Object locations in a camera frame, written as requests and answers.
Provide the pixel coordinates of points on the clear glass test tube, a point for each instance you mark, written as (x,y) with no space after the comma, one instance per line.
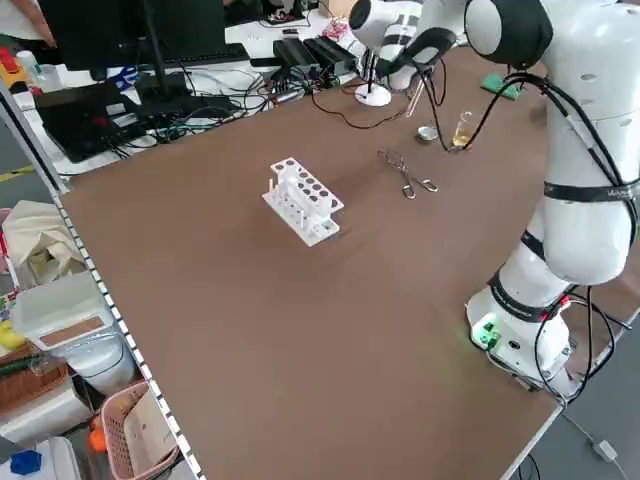
(416,97)

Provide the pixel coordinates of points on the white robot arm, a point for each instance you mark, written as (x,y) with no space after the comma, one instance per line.
(585,150)

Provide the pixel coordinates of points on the white test tube rack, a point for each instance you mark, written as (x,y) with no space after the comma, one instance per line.
(320,232)

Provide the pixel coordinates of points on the metal crucible tongs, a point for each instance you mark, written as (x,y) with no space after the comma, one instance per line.
(401,169)

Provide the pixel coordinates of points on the white desk lamp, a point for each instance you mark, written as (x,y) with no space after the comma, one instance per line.
(372,96)

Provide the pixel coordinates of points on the glass beaker with amber liquid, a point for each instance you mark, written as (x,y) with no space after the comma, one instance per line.
(462,135)

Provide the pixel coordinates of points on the black power supply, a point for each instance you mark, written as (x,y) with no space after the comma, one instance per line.
(295,50)
(325,47)

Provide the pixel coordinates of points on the pink patterned packet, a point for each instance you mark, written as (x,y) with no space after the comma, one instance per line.
(335,30)

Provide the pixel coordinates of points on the black keyboard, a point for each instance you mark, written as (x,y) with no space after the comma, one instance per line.
(210,54)

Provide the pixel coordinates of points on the white lidded plastic bin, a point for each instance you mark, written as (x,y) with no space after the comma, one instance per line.
(65,320)

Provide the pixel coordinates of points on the black electronics box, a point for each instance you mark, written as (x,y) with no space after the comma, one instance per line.
(80,120)

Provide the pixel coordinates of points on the pink plastic basket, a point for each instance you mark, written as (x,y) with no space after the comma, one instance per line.
(120,435)

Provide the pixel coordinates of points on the beige cloth bag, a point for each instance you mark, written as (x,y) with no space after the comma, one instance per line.
(40,235)

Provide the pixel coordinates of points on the orange ball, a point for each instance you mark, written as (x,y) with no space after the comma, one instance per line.
(97,440)

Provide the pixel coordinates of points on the black monitor with stand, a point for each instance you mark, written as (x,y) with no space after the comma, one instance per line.
(100,30)

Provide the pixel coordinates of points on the clear plastic bottle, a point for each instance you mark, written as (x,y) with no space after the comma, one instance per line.
(27,65)
(50,77)

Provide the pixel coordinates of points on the brown wicker basket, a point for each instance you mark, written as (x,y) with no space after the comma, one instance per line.
(30,382)

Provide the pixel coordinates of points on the yellow toy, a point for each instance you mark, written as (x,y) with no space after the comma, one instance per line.
(10,335)

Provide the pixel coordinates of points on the white power adapter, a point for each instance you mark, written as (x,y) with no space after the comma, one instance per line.
(605,450)

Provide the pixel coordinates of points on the red emergency stop button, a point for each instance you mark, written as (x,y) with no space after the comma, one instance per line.
(7,62)

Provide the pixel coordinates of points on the person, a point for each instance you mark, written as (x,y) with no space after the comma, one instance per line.
(30,20)

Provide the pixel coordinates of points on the clear jug with blue cap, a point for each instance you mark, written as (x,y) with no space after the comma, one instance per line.
(25,462)

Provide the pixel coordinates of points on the aluminium table edge rail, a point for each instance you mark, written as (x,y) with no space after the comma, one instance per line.
(125,340)

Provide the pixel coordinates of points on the aluminium frame post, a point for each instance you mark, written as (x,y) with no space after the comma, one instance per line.
(30,140)

